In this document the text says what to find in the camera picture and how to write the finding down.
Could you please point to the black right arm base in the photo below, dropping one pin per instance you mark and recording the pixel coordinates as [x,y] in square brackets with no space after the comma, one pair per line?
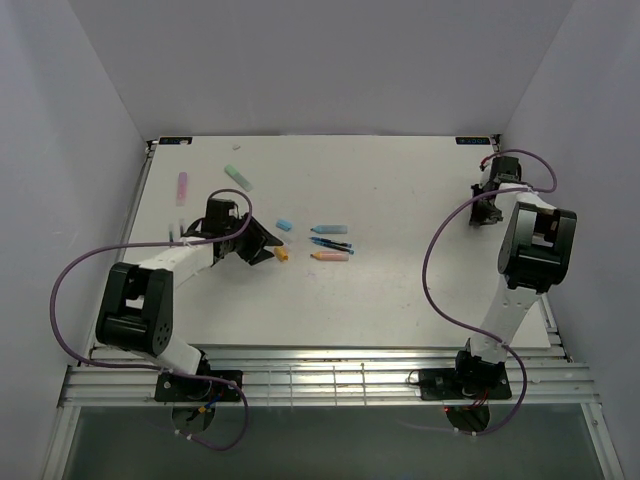
[462,385]

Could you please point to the blue label sticker left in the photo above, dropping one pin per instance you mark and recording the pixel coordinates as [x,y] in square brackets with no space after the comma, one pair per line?
[175,140]

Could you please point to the light blue highlighter body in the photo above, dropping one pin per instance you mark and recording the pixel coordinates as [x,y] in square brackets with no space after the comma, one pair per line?
[330,229]

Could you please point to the orange pink highlighter pen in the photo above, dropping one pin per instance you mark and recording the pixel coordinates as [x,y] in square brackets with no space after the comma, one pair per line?
[330,256]

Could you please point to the orange highlighter cap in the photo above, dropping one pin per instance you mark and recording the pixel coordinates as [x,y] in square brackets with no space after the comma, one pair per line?
[281,253]

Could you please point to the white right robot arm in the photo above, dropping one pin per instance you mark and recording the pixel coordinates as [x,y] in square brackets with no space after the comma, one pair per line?
[533,257]

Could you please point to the two thin pens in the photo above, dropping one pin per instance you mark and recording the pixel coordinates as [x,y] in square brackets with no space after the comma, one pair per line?
[176,231]

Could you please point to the light blue highlighter cap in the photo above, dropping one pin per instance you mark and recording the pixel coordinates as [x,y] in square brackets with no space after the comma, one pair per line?
[284,225]

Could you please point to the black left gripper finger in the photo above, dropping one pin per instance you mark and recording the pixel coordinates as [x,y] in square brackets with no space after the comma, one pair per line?
[256,254]
[262,235]

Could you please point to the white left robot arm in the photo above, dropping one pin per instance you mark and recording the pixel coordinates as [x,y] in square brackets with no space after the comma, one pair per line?
[137,308]

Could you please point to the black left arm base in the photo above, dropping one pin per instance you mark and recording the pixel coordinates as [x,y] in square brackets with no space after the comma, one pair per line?
[175,389]

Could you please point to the blue label sticker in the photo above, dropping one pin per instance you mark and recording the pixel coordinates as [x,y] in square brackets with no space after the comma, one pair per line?
[175,140]
[472,140]

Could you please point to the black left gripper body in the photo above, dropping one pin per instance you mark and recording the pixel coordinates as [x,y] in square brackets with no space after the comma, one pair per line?
[247,243]

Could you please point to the green highlighter cap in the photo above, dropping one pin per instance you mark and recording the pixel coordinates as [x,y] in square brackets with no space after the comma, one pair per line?
[238,178]

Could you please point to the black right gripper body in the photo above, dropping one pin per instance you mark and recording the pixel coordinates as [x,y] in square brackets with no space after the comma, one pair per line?
[483,212]

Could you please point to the blue label sticker right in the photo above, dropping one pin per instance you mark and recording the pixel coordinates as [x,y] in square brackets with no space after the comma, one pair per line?
[472,140]

